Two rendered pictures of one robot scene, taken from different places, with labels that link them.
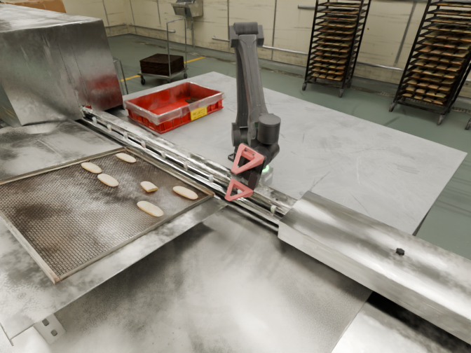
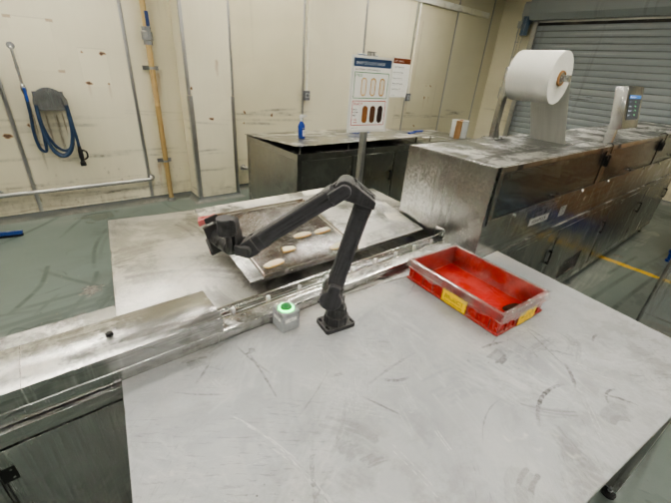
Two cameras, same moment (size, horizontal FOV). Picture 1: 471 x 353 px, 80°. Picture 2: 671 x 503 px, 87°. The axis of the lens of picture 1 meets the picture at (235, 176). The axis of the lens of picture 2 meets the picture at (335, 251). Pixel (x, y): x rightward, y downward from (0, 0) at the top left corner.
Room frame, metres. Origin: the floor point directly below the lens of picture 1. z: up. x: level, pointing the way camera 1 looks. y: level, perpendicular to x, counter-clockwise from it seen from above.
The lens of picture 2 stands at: (1.23, -1.05, 1.65)
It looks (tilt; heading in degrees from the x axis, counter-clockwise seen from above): 27 degrees down; 101
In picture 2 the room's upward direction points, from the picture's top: 4 degrees clockwise
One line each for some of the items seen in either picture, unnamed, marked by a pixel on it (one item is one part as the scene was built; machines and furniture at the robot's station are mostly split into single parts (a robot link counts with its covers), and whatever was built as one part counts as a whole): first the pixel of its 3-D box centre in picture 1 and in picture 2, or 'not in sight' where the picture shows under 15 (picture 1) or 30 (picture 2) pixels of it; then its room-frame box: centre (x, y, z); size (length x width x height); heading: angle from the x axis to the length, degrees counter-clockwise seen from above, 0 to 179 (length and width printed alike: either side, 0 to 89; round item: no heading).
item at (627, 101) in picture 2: not in sight; (622, 117); (2.54, 1.89, 1.48); 0.34 x 0.12 x 0.38; 52
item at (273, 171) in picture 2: not in sight; (341, 176); (0.42, 3.00, 0.51); 1.93 x 1.05 x 1.02; 52
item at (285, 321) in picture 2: (260, 179); (286, 319); (0.87, -0.10, 0.84); 0.08 x 0.08 x 0.11; 52
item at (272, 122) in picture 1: (266, 132); (236, 235); (0.70, -0.09, 1.14); 0.12 x 0.09 x 0.11; 8
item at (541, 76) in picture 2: not in sight; (529, 100); (1.82, 1.44, 1.56); 0.36 x 0.27 x 0.51; 142
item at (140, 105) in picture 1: (176, 104); (472, 283); (1.55, 0.34, 0.88); 0.49 x 0.34 x 0.10; 138
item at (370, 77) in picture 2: not in sight; (369, 95); (0.87, 1.44, 1.50); 0.33 x 0.01 x 0.45; 47
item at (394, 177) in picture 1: (252, 181); (420, 441); (1.43, -0.11, 0.41); 1.80 x 0.94 x 0.82; 44
